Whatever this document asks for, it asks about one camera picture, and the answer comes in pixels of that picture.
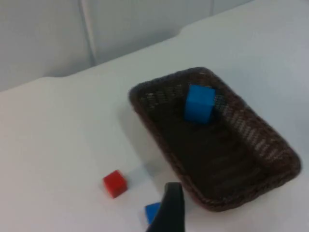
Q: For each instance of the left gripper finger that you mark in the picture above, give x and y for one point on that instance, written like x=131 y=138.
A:
x=172 y=212

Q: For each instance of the dark brown wicker basket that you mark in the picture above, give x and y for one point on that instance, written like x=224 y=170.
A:
x=224 y=164

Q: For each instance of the red cube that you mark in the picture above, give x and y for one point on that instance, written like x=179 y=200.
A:
x=115 y=183

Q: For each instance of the large blue cube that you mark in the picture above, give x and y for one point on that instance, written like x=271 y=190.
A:
x=199 y=105

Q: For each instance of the small blue cube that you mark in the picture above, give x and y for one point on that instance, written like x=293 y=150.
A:
x=151 y=212

